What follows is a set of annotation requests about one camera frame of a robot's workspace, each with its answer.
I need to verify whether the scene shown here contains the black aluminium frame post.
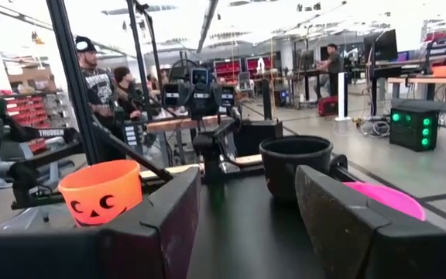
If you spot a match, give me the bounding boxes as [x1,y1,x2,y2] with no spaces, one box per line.
[45,0,105,166]

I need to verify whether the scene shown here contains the pink plastic bucket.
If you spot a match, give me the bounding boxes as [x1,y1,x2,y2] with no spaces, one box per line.
[342,181,428,222]

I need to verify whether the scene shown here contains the red crate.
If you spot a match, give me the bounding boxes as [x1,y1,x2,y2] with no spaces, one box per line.
[317,95,340,118]

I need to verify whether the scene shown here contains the coiled grey cables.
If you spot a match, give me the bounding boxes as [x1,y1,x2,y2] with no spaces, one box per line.
[359,117,391,139]

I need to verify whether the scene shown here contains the person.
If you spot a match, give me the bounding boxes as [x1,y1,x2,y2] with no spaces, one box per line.
[74,35,125,160]
[113,65,143,122]
[314,43,345,98]

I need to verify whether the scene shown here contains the red display rack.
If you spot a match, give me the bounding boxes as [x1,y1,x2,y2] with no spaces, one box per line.
[213,58,243,84]

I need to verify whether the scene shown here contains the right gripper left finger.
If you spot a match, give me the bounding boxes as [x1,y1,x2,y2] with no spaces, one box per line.
[0,166,202,279]

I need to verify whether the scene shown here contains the red parts bin shelf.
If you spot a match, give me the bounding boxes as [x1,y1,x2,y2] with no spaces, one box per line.
[5,94,52,129]

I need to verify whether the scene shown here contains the black control box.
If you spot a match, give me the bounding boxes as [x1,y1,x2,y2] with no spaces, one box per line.
[233,119,284,158]

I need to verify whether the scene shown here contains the white floor post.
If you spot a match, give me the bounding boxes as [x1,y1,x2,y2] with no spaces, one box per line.
[334,71,352,122]

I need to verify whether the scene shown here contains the thin black frame post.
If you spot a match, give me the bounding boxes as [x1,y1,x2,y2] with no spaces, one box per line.
[125,0,155,122]

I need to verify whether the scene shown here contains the black box green lights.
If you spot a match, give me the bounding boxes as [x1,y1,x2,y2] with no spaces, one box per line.
[389,107,440,153]

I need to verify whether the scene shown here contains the wooden top desk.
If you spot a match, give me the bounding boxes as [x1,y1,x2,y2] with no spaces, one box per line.
[386,74,446,102]

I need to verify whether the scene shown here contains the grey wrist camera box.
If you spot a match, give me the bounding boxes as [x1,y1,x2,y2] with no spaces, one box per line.
[190,67,211,87]

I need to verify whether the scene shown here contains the black computer monitor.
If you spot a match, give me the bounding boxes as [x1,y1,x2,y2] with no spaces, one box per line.
[363,29,399,63]

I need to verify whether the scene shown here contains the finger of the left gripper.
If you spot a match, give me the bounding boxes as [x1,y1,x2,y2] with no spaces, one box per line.
[220,84,236,109]
[162,82,181,109]

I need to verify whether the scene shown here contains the wooden top workbench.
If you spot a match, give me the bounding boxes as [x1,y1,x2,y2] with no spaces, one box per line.
[145,115,234,166]

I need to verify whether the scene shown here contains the orange pumpkin bucket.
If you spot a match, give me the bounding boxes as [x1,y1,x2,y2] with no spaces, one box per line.
[57,159,144,228]

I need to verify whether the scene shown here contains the black diagonal frame brace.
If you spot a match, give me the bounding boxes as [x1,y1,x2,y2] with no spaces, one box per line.
[91,115,174,183]

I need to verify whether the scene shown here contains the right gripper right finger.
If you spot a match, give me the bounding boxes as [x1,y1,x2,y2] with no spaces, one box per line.
[295,164,446,279]

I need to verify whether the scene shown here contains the black jack-o-lantern bucket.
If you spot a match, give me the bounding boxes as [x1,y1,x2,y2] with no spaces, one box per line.
[259,135,335,202]

